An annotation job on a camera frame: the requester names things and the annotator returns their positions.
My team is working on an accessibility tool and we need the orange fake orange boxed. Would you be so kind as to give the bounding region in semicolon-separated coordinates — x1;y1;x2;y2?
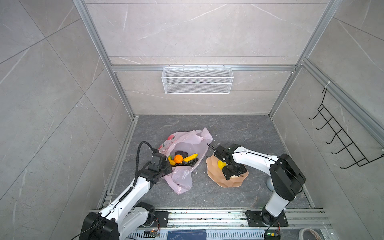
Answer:
173;155;184;164

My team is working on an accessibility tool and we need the yellow fake lemon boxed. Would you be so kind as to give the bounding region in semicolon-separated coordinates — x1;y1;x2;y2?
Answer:
217;160;227;170

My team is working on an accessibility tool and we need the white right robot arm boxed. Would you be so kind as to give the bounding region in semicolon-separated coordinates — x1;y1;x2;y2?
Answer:
210;144;306;225

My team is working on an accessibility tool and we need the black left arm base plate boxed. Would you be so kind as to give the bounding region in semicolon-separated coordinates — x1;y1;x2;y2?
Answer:
143;211;169;229

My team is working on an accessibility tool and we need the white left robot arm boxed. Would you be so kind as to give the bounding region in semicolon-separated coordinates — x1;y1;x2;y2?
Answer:
79;153;172;240

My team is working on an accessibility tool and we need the pink plastic bag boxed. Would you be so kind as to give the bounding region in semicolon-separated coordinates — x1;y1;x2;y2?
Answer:
158;128;213;195

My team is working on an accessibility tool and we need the white wire mesh basket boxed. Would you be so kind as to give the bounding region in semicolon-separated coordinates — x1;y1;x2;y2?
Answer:
162;67;234;95

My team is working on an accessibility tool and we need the black wire hook rack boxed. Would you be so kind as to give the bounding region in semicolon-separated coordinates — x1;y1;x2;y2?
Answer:
309;88;384;170

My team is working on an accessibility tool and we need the pink scalloped plate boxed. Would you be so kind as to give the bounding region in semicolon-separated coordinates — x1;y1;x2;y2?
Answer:
206;155;249;188

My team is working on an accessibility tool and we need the blue label plate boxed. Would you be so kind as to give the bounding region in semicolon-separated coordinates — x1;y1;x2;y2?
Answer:
167;230;207;240

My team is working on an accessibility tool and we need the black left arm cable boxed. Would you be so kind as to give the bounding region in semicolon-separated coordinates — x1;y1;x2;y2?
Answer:
132;140;158;187

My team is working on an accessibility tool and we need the black fake grape bunch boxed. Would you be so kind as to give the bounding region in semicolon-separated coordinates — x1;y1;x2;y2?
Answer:
175;158;199;167

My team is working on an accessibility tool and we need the white tape roll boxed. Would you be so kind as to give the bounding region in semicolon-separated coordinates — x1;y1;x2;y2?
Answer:
298;228;322;240

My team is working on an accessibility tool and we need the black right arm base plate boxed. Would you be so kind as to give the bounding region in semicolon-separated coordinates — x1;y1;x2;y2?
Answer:
245;210;289;227

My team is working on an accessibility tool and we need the yellow fake banana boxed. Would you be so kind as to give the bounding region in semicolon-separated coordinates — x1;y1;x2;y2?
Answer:
183;154;198;163

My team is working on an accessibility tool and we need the grey alarm clock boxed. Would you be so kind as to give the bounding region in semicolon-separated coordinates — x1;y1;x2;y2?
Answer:
266;177;274;192

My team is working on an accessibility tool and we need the dark purple fake fruit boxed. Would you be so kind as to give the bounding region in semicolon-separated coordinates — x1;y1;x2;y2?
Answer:
175;151;189;159

